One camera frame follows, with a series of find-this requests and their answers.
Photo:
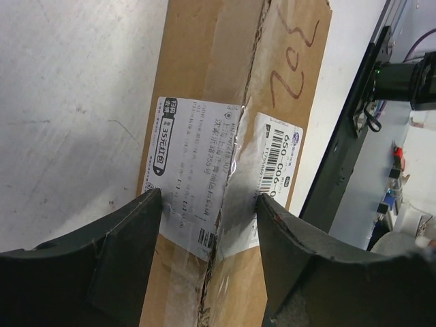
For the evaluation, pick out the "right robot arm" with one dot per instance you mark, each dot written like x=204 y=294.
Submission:
x=412 y=82

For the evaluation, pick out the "brown cardboard express box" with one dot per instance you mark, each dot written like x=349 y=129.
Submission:
x=231 y=103

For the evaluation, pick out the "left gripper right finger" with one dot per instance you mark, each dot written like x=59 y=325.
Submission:
x=313 y=279

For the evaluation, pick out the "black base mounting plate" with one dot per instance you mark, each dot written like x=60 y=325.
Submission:
x=342 y=151

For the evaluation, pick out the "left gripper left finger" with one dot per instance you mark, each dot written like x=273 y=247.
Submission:
x=96 y=275

